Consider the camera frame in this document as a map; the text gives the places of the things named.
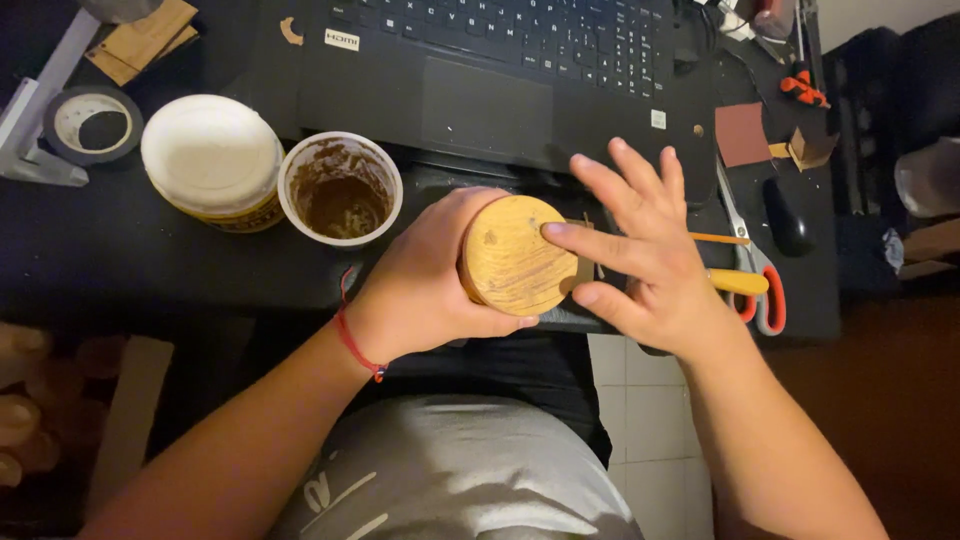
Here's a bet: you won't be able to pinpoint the round wooden cylinder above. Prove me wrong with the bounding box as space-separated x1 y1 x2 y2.
457 195 580 318

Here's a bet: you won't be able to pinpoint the cardboard pieces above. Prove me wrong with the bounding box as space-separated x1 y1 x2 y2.
84 0 201 88

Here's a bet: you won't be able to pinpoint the small wood strip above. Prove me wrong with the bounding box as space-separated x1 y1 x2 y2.
564 212 606 288

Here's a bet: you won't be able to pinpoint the person's grey shirt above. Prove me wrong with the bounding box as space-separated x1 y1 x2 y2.
268 394 646 540

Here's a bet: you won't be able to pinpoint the grey metal bracket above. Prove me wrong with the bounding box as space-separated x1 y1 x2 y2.
0 7 102 189

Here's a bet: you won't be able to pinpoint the orange clamp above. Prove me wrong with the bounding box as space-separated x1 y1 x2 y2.
779 69 832 111

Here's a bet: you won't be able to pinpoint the white cup with brown residue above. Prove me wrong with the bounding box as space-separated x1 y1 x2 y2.
277 131 405 249

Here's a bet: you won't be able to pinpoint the yellow handled tool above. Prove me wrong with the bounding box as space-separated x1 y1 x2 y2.
706 267 771 297

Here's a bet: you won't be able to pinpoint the white lidded glue tub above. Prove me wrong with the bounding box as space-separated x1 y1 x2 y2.
140 93 287 234

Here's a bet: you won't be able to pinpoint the person's right hand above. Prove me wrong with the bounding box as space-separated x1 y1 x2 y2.
541 136 751 364

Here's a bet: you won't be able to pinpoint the red handled scissors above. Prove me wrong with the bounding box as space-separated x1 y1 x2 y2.
714 156 788 337

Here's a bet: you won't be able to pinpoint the grey container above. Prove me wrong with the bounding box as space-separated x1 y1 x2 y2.
894 136 960 219

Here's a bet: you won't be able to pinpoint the red string bracelet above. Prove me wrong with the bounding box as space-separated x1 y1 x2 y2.
333 266 390 384

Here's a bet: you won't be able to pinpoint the brown sandpaper sheet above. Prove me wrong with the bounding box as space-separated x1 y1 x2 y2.
714 102 774 169

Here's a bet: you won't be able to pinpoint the black tape roll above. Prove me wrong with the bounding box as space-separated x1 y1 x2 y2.
42 84 145 168

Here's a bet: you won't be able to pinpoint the black laptop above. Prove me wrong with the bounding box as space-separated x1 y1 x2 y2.
238 0 720 210

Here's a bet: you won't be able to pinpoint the person's left hand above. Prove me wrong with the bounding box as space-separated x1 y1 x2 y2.
344 186 540 367

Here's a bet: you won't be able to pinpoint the black computer mouse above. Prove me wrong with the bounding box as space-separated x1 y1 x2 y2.
762 176 816 259

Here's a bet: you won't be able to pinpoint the wooden plank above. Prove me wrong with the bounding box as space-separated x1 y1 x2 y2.
82 335 176 522

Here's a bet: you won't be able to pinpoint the small cardboard box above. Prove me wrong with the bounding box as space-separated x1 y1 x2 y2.
768 126 840 174

